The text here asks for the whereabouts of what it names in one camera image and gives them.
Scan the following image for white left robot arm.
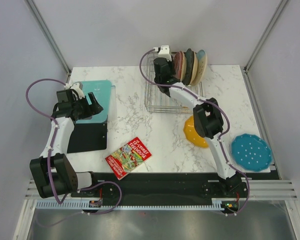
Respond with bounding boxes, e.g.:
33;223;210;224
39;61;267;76
29;89;104;203

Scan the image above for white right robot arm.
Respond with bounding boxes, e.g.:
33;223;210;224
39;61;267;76
153;57;242;197

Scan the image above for black mat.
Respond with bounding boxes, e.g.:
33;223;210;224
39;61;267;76
67;122;108;154

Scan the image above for orange polka dot plate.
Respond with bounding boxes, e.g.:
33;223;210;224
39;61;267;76
183;115;209;148

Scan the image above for red children's book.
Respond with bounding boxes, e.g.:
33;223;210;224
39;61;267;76
105;137;152;180

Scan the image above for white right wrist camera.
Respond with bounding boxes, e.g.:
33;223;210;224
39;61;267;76
153;45;172;62

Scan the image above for wire dish rack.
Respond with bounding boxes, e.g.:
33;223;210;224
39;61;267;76
145;51;203;113

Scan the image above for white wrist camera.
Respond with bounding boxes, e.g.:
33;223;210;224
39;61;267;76
153;45;172;62
64;81;85;100

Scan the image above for beige illustrated plate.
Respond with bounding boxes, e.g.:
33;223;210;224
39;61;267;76
179;51;187;85

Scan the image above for teal cutting board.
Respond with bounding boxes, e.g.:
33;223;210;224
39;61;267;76
76;80;117;124

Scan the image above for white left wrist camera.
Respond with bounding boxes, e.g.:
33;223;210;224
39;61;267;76
64;81;85;100

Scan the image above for blue polka dot plate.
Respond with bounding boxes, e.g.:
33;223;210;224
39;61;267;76
230;133;273;172

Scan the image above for dark teal plate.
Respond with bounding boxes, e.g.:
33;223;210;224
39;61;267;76
182;48;196;86

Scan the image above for pink polka dot plate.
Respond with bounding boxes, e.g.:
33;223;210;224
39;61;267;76
174;51;184;80

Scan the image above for cream and blue plate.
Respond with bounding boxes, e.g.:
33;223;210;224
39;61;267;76
190;49;208;86

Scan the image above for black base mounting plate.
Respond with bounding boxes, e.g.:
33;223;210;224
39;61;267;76
71;172;248;206

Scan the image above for white slotted cable duct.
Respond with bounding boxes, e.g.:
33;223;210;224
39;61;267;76
35;199;225;211

